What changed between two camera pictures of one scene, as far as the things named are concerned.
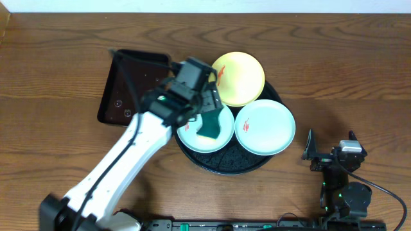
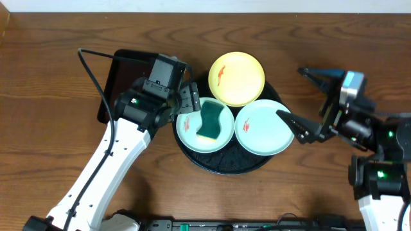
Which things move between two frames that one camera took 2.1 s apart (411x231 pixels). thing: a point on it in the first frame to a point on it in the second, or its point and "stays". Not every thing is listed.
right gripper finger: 352,136 to 330,80
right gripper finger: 310,150 to 306,131
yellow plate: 240,78 stays
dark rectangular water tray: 131,74 stays
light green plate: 265,127 stays
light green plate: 187,133 stays
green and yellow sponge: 210,128 stays
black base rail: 263,224 stays
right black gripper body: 322,163 to 335,117
